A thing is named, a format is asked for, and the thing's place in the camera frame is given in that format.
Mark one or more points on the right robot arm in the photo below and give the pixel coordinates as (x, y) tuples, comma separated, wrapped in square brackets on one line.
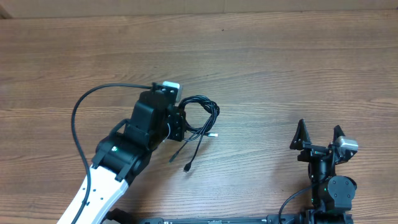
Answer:
[(331, 194)]

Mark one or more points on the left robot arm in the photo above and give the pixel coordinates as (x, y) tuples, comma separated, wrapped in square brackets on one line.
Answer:
[(123, 154)]

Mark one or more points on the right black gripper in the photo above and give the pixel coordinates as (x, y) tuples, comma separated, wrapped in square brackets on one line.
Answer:
[(298, 144)]

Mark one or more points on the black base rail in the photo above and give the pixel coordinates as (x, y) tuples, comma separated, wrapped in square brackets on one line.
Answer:
[(118, 216)]

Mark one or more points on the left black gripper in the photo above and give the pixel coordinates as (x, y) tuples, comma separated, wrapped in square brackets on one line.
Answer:
[(178, 133)]

